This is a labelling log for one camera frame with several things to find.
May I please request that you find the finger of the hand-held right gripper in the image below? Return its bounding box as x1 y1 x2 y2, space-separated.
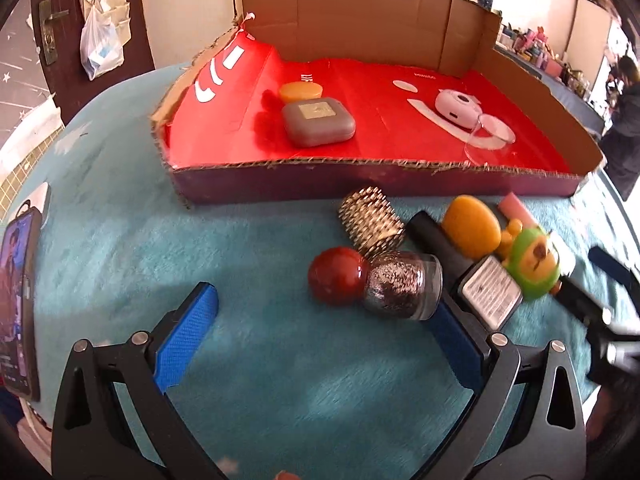
554 276 613 331
587 246 640 293

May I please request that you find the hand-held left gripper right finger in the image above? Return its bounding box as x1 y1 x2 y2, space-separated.
415 292 587 480

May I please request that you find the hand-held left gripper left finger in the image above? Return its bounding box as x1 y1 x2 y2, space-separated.
51 281 221 480

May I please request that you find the green avocado toy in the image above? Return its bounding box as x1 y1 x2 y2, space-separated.
501 218 576 302

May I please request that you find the black nail polish bottle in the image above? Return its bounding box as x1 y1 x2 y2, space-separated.
405 210 525 332

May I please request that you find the red capped glitter bottle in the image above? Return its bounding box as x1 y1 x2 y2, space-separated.
307 246 444 321

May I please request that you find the orange oval case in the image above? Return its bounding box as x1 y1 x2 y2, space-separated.
441 195 502 261

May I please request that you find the gold studded bottle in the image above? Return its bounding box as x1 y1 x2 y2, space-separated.
338 186 406 258

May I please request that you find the clear plastic cup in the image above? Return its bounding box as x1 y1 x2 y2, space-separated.
462 113 516 167

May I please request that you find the red lined cardboard box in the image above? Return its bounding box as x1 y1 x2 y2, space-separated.
151 0 607 211

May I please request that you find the grey square compact case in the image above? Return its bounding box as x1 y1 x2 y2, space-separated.
281 97 357 148

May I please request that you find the small orange round jar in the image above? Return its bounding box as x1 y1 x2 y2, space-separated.
278 82 324 104

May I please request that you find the teal fleece blanket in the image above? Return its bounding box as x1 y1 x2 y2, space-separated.
20 62 640 480

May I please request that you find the desk with grey cloth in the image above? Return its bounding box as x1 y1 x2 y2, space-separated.
495 42 606 136

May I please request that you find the black smartphone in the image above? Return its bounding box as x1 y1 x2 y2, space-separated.
0 200 43 403

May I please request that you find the white wardrobe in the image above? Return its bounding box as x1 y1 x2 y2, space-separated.
562 0 640 91

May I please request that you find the dark brown door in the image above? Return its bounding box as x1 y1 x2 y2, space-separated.
30 0 156 126

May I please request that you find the clear plastic bag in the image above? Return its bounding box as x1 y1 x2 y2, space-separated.
80 7 124 82

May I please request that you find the metal door handle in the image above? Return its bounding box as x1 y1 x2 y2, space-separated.
39 0 70 66

